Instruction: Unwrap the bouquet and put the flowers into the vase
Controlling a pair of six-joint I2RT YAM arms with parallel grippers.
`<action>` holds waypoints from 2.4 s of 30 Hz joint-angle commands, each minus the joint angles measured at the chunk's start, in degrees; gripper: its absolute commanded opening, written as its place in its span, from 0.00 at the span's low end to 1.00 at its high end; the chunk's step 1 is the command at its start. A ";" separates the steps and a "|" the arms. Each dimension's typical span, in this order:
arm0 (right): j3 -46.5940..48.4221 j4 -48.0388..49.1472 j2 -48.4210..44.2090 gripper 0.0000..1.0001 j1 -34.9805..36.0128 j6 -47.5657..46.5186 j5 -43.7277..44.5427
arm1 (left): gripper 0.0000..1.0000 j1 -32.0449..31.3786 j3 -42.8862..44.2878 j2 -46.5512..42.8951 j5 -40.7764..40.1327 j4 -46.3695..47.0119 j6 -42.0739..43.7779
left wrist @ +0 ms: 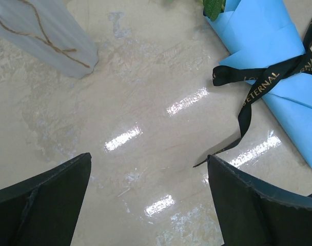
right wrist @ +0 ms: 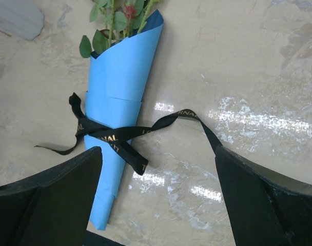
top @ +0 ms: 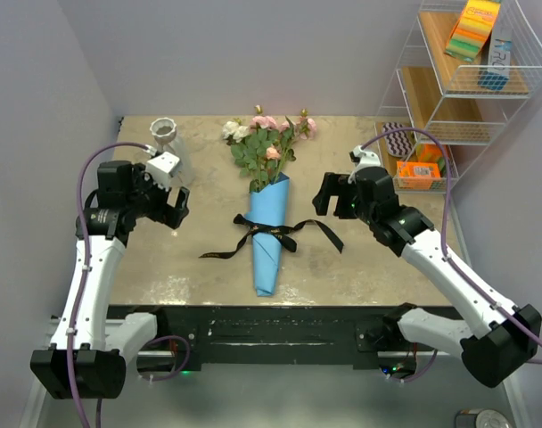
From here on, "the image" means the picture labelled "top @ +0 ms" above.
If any black ribbon gold lettering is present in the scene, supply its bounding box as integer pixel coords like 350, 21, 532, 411
200, 214, 344, 259

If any pink white flower bouquet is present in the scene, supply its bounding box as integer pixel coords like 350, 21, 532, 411
221, 104, 317, 193

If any metal tin can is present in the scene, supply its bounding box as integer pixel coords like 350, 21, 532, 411
454, 409, 513, 428

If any colourful sponge pack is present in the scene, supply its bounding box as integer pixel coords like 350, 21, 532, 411
445, 0, 501, 62

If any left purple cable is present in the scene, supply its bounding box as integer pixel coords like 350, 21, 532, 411
65, 141, 156, 428

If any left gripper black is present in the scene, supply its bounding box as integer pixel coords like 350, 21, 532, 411
126, 163, 188, 228

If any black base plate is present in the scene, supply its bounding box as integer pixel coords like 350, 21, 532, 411
105, 304, 464, 372

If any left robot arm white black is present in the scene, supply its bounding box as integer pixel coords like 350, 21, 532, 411
30, 153, 189, 399

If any white wire shelf rack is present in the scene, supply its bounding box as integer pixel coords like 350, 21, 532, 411
374, 1, 542, 193

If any blue wrapping paper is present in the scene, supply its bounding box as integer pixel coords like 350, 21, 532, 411
246, 173, 290, 297

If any yellow green sponge pack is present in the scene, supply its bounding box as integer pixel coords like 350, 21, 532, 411
415, 144, 448, 169

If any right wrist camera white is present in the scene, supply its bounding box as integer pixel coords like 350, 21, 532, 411
348, 145, 382, 184

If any white ceramic vase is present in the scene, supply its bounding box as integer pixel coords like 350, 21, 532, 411
149, 117, 196, 187

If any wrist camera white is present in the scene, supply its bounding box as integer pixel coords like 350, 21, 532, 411
145, 152, 180, 189
348, 145, 382, 184

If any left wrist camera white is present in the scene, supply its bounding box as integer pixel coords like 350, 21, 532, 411
145, 152, 180, 189

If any white blue cube box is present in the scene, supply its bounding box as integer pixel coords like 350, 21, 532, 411
478, 23, 513, 91

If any orange box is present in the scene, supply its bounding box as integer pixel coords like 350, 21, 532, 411
397, 161, 441, 191

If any purple wavy striped cloth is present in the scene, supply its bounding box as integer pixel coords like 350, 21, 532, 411
382, 122, 413, 158

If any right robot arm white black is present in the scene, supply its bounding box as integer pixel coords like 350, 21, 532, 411
312, 167, 542, 388

